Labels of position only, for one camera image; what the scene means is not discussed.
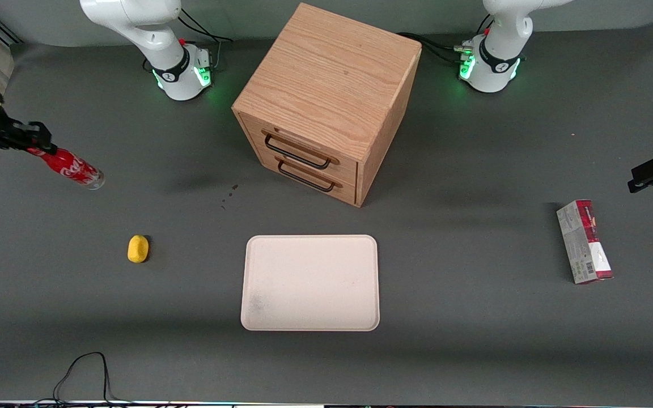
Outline red coke bottle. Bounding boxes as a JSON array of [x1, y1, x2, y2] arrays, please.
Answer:
[[26, 146, 105, 190]]

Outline cream rectangular tray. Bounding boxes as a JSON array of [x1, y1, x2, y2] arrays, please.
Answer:
[[240, 235, 380, 332]]

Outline yellow lemon toy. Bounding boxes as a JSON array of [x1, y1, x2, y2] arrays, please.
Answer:
[[128, 235, 150, 264]]

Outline wooden two-drawer cabinet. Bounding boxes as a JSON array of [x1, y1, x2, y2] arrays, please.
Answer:
[[231, 2, 423, 208]]

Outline wooden drawer front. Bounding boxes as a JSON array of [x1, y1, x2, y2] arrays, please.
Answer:
[[258, 153, 359, 206], [238, 112, 359, 188]]

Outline black right arm base cable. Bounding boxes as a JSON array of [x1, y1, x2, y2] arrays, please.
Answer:
[[177, 8, 235, 45]]

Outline black arm base cable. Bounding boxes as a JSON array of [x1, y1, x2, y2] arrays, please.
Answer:
[[397, 32, 465, 65], [177, 8, 235, 45]]

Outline thin black looped cable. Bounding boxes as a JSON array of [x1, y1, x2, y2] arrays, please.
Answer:
[[53, 351, 130, 405]]

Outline black metal drawer handle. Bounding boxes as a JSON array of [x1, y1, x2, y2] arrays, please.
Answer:
[[262, 131, 340, 171], [276, 160, 344, 194]]

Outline black left arm base cable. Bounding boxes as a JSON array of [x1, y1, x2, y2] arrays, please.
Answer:
[[397, 32, 465, 65]]

